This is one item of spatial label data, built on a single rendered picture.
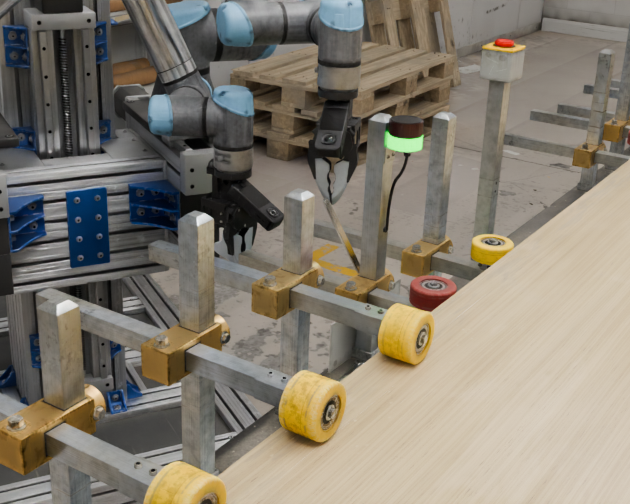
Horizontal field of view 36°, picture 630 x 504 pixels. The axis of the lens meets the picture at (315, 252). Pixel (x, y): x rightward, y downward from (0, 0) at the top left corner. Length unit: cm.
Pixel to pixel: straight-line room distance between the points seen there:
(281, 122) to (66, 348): 417
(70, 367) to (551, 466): 60
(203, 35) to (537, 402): 114
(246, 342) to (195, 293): 206
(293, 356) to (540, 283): 46
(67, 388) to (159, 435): 135
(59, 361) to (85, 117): 113
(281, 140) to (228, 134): 348
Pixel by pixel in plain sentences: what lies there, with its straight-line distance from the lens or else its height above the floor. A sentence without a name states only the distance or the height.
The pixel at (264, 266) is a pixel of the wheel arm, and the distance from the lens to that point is 189.
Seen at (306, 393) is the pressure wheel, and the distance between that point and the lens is 124.
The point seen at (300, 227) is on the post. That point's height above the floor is 105.
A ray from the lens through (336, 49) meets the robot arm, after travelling 169.
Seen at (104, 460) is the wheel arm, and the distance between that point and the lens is 115.
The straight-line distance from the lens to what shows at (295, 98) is 521.
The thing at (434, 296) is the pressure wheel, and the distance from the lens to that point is 168.
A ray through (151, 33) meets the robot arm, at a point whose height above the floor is 126.
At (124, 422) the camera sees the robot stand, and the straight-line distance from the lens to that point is 261.
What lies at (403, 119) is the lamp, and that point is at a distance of 169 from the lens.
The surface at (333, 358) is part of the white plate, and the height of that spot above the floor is 73.
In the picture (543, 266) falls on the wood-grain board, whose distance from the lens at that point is 185.
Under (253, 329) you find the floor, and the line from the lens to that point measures 350.
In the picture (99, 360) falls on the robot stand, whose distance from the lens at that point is 248.
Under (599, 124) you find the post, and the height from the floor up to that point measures 90.
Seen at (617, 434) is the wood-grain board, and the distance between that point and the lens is 138.
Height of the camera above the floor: 161
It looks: 23 degrees down
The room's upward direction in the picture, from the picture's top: 2 degrees clockwise
